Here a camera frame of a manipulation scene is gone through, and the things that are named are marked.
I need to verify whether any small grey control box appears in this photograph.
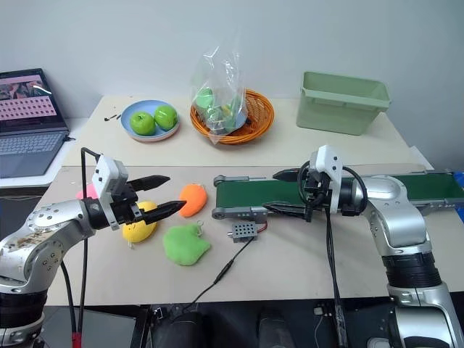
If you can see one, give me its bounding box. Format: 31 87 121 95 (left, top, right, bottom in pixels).
227 221 270 245

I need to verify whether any pink plush toy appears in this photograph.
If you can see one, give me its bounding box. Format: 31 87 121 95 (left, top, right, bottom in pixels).
75 183 99 201

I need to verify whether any green conveyor belt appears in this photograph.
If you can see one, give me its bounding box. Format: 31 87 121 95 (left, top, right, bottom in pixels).
212 170 464 220

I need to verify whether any blue object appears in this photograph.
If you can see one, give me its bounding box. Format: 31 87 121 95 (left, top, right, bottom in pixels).
450 169 464 226

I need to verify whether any black under-table frame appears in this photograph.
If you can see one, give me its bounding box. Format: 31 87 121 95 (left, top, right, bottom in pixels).
43 299 398 348

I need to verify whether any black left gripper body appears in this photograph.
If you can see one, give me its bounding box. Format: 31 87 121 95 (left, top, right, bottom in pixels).
108 180 143 226

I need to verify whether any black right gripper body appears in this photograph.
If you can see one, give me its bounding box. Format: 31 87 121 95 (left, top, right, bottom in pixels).
299 165 334 223

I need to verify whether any black control box cable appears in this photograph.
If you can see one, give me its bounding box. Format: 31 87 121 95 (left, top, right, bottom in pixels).
181 237 254 313

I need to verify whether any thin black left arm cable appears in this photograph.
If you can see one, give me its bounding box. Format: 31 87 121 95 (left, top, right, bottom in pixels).
70 146 106 348

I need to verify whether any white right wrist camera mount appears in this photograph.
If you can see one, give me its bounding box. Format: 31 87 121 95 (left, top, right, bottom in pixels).
309 144 344 214

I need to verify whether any white side table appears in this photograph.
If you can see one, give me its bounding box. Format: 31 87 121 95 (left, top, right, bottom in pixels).
0 117 91 199

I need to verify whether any green apple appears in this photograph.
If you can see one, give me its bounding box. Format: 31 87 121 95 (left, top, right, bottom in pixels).
153 104 179 132
129 111 157 137

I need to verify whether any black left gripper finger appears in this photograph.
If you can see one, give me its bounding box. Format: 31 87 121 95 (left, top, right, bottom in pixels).
138 199 188 224
126 174 172 193

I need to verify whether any orange woven basket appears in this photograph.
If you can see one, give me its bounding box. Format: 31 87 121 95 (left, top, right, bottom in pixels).
189 89 276 146

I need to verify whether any pale green plastic bin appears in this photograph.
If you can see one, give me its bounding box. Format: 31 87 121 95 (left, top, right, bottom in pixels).
295 71 393 137

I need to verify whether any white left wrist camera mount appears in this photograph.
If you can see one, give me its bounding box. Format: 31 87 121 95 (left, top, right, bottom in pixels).
91 154 129 231

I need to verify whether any clear plastic bag with toys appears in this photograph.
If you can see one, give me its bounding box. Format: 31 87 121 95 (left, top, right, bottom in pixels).
189 30 249 146

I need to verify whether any orange plush toy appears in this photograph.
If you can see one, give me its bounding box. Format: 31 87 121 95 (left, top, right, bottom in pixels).
178 183 209 218

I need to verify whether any yellow plush toy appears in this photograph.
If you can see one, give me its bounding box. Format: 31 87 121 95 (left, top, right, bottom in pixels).
122 200 160 251

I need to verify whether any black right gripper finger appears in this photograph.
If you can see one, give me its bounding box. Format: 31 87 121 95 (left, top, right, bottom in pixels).
261 202 309 220
272 167 302 183

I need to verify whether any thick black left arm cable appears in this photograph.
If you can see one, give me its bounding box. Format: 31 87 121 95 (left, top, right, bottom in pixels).
59 260 79 348

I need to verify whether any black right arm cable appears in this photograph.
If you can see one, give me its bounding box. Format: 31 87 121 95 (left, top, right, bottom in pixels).
297 161 369 348

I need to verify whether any green plush toy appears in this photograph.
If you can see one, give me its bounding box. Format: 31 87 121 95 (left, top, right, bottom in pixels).
162 221 212 267

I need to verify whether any light blue plate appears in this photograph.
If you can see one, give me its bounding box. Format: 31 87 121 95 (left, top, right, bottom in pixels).
120 99 181 143

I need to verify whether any dark rounded shape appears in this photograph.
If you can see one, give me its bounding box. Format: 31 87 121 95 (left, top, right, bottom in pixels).
256 306 295 348

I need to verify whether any grey laptop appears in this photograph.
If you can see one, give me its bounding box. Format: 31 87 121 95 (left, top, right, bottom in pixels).
0 67 70 179

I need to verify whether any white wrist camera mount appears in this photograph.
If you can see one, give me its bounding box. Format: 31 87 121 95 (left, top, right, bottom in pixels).
91 154 129 231
309 144 344 214

